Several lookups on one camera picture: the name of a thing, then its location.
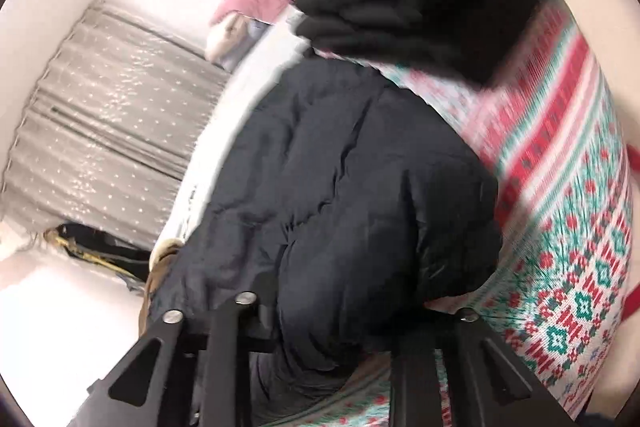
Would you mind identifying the beige folded quilt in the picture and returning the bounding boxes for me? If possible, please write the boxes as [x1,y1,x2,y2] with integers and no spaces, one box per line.
[205,14,252,60]

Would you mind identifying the red plastic stool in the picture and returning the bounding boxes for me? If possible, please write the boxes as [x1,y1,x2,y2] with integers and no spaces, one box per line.
[620,282,640,323]

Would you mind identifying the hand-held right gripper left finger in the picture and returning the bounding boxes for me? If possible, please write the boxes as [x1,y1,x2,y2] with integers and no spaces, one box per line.
[67,277,281,427]

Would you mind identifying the dark hanging clothes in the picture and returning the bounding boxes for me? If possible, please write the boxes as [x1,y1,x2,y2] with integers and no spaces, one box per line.
[45,222,152,294]

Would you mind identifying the brown folded garment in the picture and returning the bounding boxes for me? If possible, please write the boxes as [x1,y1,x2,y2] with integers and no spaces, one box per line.
[139,239,184,338]

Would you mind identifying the patterned knit-print blanket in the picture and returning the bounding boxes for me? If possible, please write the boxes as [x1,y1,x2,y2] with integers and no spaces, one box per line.
[300,0,640,427]

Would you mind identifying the black quilted jacket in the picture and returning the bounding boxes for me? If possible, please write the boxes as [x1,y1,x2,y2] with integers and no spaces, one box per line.
[149,57,504,427]

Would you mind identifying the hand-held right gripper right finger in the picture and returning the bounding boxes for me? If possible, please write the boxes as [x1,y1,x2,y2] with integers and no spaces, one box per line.
[390,307,576,427]

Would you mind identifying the grey star-print curtain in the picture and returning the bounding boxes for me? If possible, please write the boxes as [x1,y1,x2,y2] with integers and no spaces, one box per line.
[0,107,188,253]
[22,0,232,180]

